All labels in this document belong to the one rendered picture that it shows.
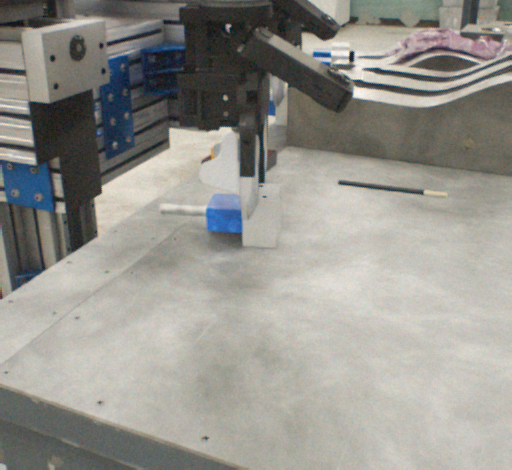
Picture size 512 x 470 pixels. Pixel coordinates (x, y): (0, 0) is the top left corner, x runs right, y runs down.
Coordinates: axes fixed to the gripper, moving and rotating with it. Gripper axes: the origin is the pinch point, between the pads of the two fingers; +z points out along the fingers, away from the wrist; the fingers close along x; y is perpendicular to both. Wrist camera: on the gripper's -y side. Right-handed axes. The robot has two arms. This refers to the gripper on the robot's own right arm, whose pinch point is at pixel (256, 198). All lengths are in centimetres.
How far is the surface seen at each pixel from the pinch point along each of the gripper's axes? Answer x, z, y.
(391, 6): -768, 61, -51
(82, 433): 29.8, 6.7, 8.4
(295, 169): -22.3, 4.6, -2.2
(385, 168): -24.6, 4.6, -14.7
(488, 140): -24.8, -0.1, -28.2
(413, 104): -28.6, -3.7, -18.1
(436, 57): -62, -4, -25
